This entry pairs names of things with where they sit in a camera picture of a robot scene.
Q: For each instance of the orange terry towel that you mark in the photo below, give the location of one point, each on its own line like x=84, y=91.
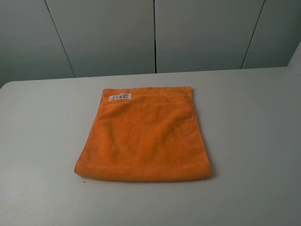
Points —
x=145, y=135

